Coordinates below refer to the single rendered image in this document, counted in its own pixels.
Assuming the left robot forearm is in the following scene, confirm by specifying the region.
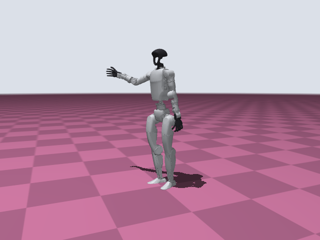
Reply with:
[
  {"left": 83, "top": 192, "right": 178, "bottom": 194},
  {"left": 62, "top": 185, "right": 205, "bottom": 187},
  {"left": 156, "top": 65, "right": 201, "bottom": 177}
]
[{"left": 170, "top": 91, "right": 181, "bottom": 118}]

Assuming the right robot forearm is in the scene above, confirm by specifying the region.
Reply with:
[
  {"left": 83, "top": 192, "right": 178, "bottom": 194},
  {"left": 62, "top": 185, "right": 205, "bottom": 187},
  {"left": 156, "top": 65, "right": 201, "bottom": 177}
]
[{"left": 117, "top": 73, "right": 134, "bottom": 83}]

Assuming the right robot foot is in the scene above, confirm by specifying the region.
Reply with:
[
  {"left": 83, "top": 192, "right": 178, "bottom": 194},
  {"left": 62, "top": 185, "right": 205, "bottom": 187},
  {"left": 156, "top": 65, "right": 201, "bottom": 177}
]
[{"left": 147, "top": 177, "right": 167, "bottom": 184}]

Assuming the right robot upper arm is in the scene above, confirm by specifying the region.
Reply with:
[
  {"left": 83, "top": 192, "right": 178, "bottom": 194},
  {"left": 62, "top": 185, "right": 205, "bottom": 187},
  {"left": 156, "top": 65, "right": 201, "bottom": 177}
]
[{"left": 131, "top": 71, "right": 152, "bottom": 86}]

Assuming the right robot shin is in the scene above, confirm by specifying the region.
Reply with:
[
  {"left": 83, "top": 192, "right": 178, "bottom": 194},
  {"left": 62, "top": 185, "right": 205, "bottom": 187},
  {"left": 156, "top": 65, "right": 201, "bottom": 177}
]
[{"left": 151, "top": 150, "right": 163, "bottom": 180}]

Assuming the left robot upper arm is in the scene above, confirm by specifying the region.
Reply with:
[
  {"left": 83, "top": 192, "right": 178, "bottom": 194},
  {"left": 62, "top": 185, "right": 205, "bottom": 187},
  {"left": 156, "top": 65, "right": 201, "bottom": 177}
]
[{"left": 163, "top": 70, "right": 176, "bottom": 99}]

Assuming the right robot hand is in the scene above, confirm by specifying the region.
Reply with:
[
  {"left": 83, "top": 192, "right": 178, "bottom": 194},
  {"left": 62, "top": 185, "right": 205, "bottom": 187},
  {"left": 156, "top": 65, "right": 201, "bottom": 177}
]
[{"left": 106, "top": 67, "right": 122, "bottom": 79}]

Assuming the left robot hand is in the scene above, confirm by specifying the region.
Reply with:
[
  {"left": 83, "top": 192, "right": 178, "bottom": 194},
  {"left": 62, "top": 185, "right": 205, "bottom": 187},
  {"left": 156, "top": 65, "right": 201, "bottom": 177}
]
[{"left": 172, "top": 114, "right": 183, "bottom": 132}]

